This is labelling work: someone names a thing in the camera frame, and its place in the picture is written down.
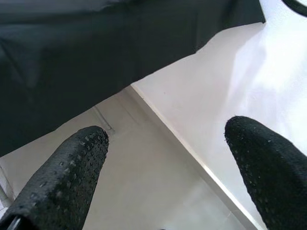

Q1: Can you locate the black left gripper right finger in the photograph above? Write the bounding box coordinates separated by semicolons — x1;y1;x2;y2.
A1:
224;115;307;230

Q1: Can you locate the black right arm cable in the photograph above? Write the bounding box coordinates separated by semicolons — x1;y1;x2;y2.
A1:
281;0;307;18

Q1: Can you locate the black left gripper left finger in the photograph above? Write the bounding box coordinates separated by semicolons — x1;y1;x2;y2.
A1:
4;125;110;230

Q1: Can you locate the black tablecloth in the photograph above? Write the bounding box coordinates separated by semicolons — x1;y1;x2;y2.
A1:
0;0;267;158

